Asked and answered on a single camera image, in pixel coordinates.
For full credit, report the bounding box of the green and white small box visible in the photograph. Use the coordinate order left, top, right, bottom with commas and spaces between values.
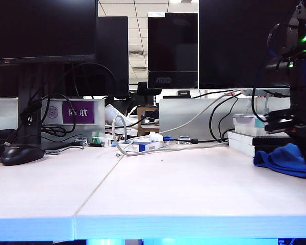
91, 137, 113, 148

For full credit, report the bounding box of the white crumpled bag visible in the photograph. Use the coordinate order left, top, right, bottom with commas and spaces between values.
104, 104, 130, 127

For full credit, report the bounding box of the black monitor with red logo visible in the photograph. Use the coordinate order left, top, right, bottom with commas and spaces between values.
0, 0, 97, 66

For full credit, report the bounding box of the beige cable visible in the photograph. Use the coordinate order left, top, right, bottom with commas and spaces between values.
111, 89, 243, 157

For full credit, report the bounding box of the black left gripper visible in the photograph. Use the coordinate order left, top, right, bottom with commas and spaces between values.
264, 108, 306, 164

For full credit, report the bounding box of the white book with small print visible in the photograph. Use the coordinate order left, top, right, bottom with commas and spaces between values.
234, 125, 269, 138

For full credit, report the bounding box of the thick black cable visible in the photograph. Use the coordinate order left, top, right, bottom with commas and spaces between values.
177, 92, 243, 144

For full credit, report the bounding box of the stack of papers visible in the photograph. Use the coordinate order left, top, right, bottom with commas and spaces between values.
104, 124, 138, 137

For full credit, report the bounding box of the black monitor back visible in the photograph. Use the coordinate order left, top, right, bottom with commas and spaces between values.
40, 16, 130, 99

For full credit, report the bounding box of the teal and white book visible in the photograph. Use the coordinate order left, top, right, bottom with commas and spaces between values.
232, 114, 267, 128

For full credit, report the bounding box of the white adapter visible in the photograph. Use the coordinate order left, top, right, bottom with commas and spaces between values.
149, 131, 164, 141

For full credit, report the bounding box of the white sign with purple card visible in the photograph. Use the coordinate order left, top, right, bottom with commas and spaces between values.
43, 101, 95, 125

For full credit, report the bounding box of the black monitor base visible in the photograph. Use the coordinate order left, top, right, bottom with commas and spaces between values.
105, 94, 136, 118

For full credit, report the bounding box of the silver monitor stand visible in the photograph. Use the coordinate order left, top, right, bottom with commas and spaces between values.
241, 88, 291, 115

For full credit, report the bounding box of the right black AOC monitor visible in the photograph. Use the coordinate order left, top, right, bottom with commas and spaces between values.
198, 0, 306, 90

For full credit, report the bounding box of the black office chair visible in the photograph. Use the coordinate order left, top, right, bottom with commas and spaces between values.
137, 81, 162, 105

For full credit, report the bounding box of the grey desk partition panel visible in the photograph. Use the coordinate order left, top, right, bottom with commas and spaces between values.
159, 98, 291, 142

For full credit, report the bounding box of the black computer mouse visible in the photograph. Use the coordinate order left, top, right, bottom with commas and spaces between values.
0, 144, 46, 166

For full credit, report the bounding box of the black bundled cable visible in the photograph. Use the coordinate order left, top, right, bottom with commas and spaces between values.
5, 98, 43, 148

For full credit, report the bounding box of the black AOC monitor with silver edge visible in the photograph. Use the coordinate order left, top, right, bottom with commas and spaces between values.
147, 12, 199, 90

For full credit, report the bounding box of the black looped cable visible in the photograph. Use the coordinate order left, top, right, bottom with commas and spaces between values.
40, 93, 77, 138

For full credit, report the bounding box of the frosted white desk partition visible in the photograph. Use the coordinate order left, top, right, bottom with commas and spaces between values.
0, 98, 105, 143

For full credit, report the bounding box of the blue and white box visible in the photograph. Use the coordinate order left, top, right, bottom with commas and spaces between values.
117, 141, 170, 153

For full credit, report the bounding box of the blue microfiber rag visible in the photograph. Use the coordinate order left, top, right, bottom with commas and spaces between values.
253, 142, 306, 179

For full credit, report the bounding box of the black thin arched cable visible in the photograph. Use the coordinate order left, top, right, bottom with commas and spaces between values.
52, 62, 117, 100

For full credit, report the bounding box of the black mouse cable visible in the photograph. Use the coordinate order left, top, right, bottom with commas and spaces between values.
43, 142, 85, 154

